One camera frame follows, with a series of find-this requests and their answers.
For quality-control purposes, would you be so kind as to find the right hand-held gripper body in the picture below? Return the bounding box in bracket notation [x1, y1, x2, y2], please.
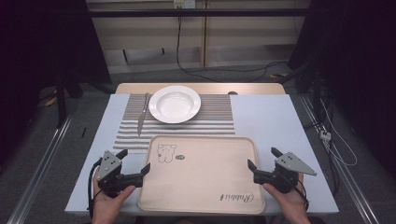
[253, 151, 318, 194]

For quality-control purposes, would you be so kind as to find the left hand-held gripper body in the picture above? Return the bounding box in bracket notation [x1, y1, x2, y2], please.
[96, 150, 142, 199]

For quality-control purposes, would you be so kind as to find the person's left hand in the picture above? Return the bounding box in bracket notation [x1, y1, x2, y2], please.
[91, 169, 137, 224]

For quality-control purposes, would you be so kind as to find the person's right hand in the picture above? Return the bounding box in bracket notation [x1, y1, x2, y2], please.
[262, 173, 310, 224]

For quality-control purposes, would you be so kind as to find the silver table knife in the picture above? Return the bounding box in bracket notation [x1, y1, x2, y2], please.
[136, 92, 151, 137]

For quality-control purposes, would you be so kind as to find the beige plastic tray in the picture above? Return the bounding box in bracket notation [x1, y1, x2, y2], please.
[136, 134, 267, 216]

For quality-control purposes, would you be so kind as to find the striped grey placemat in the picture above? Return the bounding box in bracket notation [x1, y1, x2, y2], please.
[112, 93, 236, 155]

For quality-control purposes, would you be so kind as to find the white deep plate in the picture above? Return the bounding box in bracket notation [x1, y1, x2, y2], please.
[148, 85, 203, 125]

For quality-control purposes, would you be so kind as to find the black metal stand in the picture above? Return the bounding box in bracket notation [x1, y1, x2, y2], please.
[53, 69, 69, 129]

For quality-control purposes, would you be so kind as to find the black curtain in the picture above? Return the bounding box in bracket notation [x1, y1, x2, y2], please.
[287, 0, 396, 180]
[0, 0, 112, 169]

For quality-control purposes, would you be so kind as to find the black horizontal bar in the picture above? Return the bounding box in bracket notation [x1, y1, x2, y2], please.
[88, 7, 313, 18]

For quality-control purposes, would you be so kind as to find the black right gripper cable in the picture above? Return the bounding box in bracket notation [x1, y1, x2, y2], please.
[275, 171, 310, 211]

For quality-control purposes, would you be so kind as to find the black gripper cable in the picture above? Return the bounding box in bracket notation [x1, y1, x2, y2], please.
[275, 171, 310, 211]
[87, 157, 105, 220]

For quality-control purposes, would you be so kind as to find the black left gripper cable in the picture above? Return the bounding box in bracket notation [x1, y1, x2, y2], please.
[87, 157, 105, 220]

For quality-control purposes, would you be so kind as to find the aluminium floor rail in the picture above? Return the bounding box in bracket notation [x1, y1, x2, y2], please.
[298, 92, 381, 224]
[6, 114, 74, 224]

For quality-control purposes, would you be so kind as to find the white cable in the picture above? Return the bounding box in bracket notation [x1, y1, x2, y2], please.
[319, 98, 359, 167]

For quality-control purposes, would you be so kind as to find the black floor cable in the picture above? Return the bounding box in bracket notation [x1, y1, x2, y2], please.
[176, 15, 290, 84]

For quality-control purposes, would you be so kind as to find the white wall outlet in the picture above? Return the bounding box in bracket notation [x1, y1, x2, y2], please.
[173, 0, 197, 9]

